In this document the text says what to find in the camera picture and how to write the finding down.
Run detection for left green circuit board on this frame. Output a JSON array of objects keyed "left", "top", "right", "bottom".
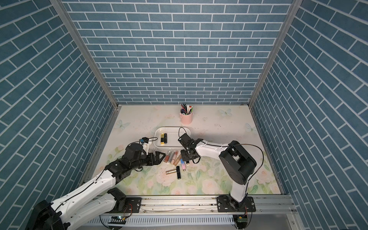
[{"left": 108, "top": 216, "right": 127, "bottom": 226}]

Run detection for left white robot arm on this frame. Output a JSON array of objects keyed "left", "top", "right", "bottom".
[{"left": 26, "top": 143, "right": 166, "bottom": 230}]

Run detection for silver lip gloss tube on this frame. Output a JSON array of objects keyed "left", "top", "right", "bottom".
[{"left": 168, "top": 151, "right": 175, "bottom": 163}]

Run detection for red lip gloss tube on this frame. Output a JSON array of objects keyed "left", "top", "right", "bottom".
[{"left": 164, "top": 151, "right": 171, "bottom": 163}]

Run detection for pens in cup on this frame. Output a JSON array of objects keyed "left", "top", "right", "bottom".
[{"left": 180, "top": 104, "right": 193, "bottom": 115}]

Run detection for white plastic storage box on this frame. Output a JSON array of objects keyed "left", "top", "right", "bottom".
[{"left": 153, "top": 126, "right": 191, "bottom": 150}]

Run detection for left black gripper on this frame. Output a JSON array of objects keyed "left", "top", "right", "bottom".
[{"left": 130, "top": 151, "right": 166, "bottom": 170}]

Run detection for blue pink lipstick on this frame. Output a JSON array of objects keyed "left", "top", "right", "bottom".
[{"left": 181, "top": 159, "right": 186, "bottom": 171}]

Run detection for green circuit board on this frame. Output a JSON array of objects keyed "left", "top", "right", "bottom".
[
  {"left": 233, "top": 215, "right": 248, "bottom": 229},
  {"left": 108, "top": 216, "right": 127, "bottom": 226}
]

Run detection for right green circuit board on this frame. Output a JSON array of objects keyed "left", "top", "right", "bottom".
[{"left": 233, "top": 215, "right": 248, "bottom": 229}]

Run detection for black lipstick front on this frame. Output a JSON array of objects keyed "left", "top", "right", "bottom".
[{"left": 176, "top": 166, "right": 181, "bottom": 180}]

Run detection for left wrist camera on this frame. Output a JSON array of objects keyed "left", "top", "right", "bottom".
[{"left": 140, "top": 137, "right": 150, "bottom": 155}]

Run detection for silver gold lipstick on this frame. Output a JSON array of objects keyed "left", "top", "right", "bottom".
[{"left": 165, "top": 169, "right": 177, "bottom": 175}]

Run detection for tan lipstick tube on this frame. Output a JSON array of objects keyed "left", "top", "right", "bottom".
[{"left": 173, "top": 153, "right": 182, "bottom": 166}]

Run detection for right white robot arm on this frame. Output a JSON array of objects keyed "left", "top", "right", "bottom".
[{"left": 178, "top": 133, "right": 257, "bottom": 213}]

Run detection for pink pen cup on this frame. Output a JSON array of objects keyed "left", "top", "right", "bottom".
[{"left": 180, "top": 113, "right": 193, "bottom": 125}]

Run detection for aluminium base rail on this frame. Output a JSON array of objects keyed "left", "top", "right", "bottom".
[{"left": 88, "top": 195, "right": 298, "bottom": 219}]

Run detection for pink lip gloss tube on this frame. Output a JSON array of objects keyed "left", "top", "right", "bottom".
[{"left": 171, "top": 151, "right": 178, "bottom": 164}]

